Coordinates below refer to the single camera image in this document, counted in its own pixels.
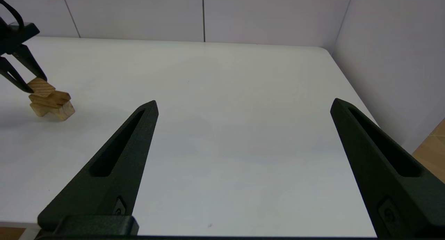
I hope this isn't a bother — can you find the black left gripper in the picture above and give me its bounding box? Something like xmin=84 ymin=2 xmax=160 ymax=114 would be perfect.
xmin=0 ymin=17 xmax=47 ymax=94

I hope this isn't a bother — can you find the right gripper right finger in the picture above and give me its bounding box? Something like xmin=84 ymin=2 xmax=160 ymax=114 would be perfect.
xmin=330 ymin=98 xmax=445 ymax=240

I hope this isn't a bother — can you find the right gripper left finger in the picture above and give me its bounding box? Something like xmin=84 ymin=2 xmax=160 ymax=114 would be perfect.
xmin=38 ymin=100 xmax=159 ymax=232

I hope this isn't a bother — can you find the triangular wooden building block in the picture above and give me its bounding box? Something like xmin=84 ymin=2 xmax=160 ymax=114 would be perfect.
xmin=27 ymin=77 xmax=56 ymax=98

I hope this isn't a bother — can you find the rectangular wooden building block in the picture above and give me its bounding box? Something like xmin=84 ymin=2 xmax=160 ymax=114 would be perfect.
xmin=29 ymin=90 xmax=72 ymax=109

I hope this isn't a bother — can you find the arched wooden building block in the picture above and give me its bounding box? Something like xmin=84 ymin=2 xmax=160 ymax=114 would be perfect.
xmin=30 ymin=102 xmax=75 ymax=121

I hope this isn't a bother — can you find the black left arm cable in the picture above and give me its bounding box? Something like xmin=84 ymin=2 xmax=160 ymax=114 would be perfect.
xmin=0 ymin=0 xmax=25 ymax=29

